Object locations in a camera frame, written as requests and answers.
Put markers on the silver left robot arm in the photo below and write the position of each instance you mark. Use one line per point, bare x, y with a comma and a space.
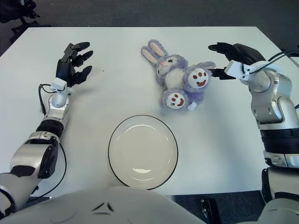
39, 135

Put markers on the black bracket under table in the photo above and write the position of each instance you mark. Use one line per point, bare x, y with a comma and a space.
210, 208

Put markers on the silver robot torso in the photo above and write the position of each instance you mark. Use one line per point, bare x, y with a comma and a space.
105, 210

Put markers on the white side desk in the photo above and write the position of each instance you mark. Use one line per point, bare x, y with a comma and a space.
296, 61

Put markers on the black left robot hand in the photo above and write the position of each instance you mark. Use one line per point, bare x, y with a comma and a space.
65, 68

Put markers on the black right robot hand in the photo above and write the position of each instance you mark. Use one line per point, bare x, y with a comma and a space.
245, 52

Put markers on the white plate with black rim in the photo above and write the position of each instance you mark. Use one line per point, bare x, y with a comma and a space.
143, 151

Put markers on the purple plush bunny doll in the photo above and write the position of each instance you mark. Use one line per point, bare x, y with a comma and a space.
177, 77

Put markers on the black office chair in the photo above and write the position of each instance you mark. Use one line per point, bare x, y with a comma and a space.
9, 11

